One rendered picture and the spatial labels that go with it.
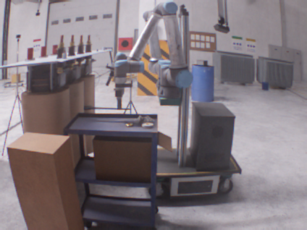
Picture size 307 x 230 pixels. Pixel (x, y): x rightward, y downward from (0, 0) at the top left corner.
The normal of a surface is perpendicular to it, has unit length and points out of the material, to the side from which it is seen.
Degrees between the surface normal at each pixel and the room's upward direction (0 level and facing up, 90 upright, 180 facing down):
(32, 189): 90
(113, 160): 90
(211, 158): 90
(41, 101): 90
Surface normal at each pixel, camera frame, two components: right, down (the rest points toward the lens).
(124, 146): -0.04, 0.25
